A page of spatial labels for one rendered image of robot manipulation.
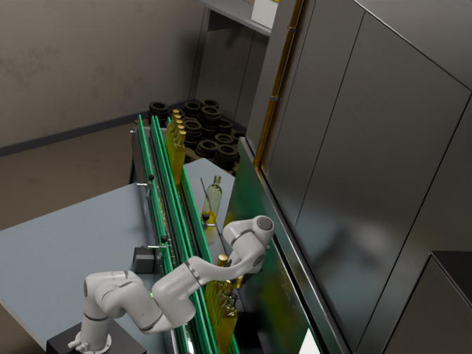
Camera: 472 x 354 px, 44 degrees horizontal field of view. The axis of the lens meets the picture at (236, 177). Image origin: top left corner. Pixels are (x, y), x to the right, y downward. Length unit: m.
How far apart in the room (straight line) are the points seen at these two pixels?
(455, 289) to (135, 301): 1.22
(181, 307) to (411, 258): 0.67
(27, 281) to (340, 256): 1.38
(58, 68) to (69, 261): 2.36
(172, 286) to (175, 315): 0.08
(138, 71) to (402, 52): 4.01
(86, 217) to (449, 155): 1.99
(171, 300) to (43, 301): 0.90
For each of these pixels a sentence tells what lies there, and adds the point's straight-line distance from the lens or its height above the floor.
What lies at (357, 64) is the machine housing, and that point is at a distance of 1.60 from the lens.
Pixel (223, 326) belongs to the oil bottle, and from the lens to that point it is 2.05.
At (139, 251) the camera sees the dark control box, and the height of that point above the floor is 0.84.
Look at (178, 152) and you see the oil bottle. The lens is 2.87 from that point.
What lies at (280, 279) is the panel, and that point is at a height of 1.27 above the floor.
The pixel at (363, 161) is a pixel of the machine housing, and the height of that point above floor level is 1.81.
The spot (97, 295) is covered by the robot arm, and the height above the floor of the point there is 1.16.
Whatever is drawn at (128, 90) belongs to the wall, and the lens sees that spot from 5.26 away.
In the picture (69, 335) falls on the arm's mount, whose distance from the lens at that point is 2.24.
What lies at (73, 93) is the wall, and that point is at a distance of 4.89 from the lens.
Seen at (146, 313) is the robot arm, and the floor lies 1.24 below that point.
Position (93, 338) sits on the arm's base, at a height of 0.89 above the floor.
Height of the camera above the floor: 2.46
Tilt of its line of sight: 30 degrees down
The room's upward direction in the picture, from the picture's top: 14 degrees clockwise
